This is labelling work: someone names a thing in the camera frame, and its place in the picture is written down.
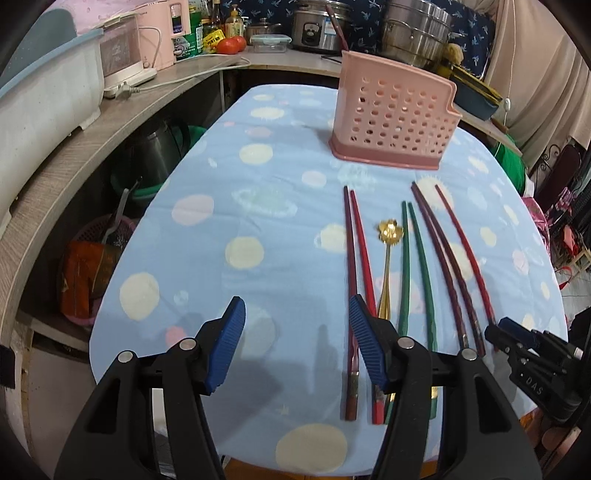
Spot red twisted chopstick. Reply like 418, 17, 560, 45
324, 4, 352, 52
434, 184, 498, 326

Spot steel rice cooker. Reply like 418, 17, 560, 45
290, 0, 355, 55

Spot pink dotted cloth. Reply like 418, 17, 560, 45
59, 0, 154, 37

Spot dark twisted chopstick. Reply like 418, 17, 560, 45
411, 181, 472, 352
414, 184, 486, 357

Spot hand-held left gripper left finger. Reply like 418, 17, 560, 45
54, 296, 246, 480

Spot white clear-jug appliance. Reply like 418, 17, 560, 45
98, 14, 158, 93

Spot navy printed cloth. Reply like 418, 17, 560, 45
217, 0, 498, 80

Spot orange bag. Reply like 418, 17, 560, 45
59, 241, 117, 320

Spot gold flower spoon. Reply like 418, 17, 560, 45
376, 218, 406, 320

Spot beige curtain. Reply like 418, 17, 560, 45
484, 0, 591, 172

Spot pink printed cloth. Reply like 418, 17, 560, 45
521, 193, 591, 282

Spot metal tongs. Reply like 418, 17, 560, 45
100, 181, 140, 246

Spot small steel lidded pot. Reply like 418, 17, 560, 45
245, 17, 283, 38

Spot white plastic tub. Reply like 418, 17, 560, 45
0, 8, 108, 181

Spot white power strip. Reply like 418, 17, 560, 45
102, 68, 158, 99

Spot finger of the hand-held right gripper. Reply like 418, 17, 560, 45
499, 318, 540, 350
484, 324, 521, 366

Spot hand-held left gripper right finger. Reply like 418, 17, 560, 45
348, 294, 543, 480

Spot yellow oil bottle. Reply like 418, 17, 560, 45
225, 4, 245, 40

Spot pink perforated utensil holder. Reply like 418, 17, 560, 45
329, 50, 463, 171

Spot dark red chopstick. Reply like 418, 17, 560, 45
342, 186, 360, 422

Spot green can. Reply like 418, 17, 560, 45
173, 8, 205, 62

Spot pink electric kettle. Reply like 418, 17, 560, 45
136, 0, 191, 71

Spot pink plastic basket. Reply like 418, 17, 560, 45
68, 213, 140, 328

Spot green plastic bag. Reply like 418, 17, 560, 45
495, 133, 531, 195

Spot steel steamer pot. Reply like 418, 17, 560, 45
380, 0, 454, 71

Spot blue bowl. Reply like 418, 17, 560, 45
455, 88, 500, 121

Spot glass container blue lid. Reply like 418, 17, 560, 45
249, 34, 293, 54

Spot black metal chair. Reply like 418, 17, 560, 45
532, 142, 591, 214

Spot blue dotted tablecloth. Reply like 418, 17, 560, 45
90, 85, 571, 464

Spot green chopstick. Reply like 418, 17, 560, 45
383, 200, 413, 426
407, 201, 439, 420

